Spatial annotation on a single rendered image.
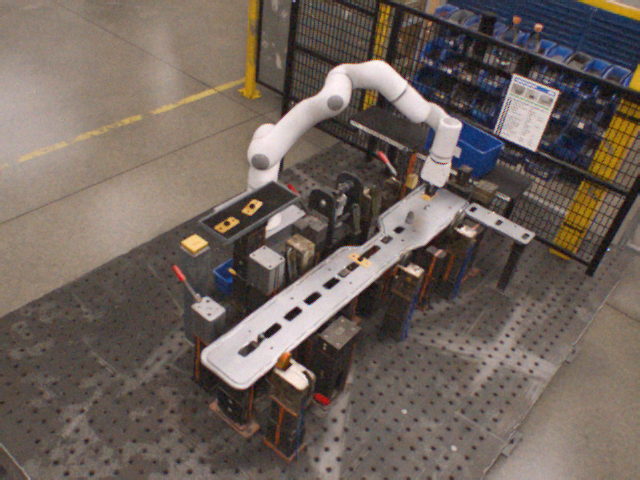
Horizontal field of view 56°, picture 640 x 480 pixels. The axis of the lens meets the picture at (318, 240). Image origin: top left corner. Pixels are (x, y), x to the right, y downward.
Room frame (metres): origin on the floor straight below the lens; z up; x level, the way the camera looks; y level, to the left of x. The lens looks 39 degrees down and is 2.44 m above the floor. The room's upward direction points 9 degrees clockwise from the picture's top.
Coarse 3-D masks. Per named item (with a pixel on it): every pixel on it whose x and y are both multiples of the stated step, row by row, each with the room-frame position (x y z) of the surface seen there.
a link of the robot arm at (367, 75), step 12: (336, 72) 2.11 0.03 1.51; (348, 72) 2.12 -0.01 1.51; (360, 72) 2.05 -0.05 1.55; (372, 72) 2.04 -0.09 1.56; (384, 72) 2.04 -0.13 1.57; (360, 84) 2.07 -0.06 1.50; (372, 84) 2.03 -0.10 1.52; (384, 84) 2.03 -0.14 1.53; (396, 84) 2.04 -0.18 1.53; (396, 96) 2.03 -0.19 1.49
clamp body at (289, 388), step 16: (288, 368) 1.12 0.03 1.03; (304, 368) 1.11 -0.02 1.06; (272, 384) 1.08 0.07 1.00; (288, 384) 1.05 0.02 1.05; (304, 384) 1.05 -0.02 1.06; (272, 400) 1.08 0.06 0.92; (288, 400) 1.05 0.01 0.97; (304, 400) 1.04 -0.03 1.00; (272, 416) 1.08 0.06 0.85; (288, 416) 1.08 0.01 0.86; (304, 416) 1.09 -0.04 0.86; (272, 432) 1.07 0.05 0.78; (288, 432) 1.04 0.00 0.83; (304, 432) 1.09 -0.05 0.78; (272, 448) 1.06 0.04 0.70; (288, 448) 1.03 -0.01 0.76; (288, 464) 1.02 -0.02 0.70
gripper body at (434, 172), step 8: (432, 160) 2.05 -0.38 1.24; (424, 168) 2.07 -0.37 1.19; (432, 168) 2.05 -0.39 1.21; (440, 168) 2.04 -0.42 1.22; (448, 168) 2.04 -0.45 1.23; (424, 176) 2.07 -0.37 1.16; (432, 176) 2.05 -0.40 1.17; (440, 176) 2.03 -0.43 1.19; (448, 176) 2.06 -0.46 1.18; (440, 184) 2.03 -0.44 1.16
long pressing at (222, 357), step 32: (416, 192) 2.18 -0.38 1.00; (448, 192) 2.22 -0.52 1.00; (384, 224) 1.92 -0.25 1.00; (416, 224) 1.95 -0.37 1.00; (448, 224) 2.00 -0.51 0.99; (384, 256) 1.73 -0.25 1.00; (288, 288) 1.48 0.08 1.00; (320, 288) 1.50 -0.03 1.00; (352, 288) 1.53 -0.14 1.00; (256, 320) 1.31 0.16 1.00; (320, 320) 1.36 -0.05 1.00; (224, 352) 1.17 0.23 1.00; (256, 352) 1.19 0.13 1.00
